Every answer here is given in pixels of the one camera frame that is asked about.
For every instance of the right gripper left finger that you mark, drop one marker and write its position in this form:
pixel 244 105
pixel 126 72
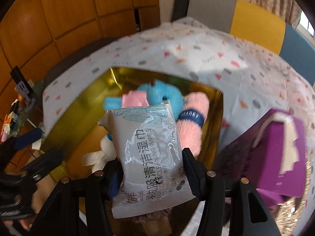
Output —
pixel 101 187

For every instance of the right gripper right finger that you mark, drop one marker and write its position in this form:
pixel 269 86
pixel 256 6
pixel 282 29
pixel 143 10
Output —
pixel 210 189

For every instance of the white plush toy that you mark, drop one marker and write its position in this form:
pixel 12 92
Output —
pixel 98 159

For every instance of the white wet wipes pack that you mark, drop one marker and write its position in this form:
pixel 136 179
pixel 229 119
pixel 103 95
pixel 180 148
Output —
pixel 147 145

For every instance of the pink rolled towel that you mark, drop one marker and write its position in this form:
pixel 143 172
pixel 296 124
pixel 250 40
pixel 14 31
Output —
pixel 191 120

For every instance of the purple tissue box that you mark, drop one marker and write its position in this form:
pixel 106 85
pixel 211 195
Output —
pixel 271 154

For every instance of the gold tin tray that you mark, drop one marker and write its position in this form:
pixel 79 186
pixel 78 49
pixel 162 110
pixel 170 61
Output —
pixel 86 110

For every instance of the gold ornate tissue holder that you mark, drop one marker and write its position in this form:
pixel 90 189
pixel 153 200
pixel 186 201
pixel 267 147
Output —
pixel 290 212

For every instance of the blue plush bear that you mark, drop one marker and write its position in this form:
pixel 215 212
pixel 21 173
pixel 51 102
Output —
pixel 157 92

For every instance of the pink cloth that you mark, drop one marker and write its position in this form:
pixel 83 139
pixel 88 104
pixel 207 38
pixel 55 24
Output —
pixel 135 99

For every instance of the patterned light blue bedspread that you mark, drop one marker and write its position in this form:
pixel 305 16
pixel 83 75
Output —
pixel 252 79

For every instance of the grey yellow blue headboard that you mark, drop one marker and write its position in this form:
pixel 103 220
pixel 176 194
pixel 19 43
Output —
pixel 253 23

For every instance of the wooden wardrobe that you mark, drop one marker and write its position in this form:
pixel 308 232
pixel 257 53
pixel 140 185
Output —
pixel 38 35

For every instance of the beige patterned curtain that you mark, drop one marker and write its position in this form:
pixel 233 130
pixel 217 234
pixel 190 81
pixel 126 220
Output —
pixel 288 10

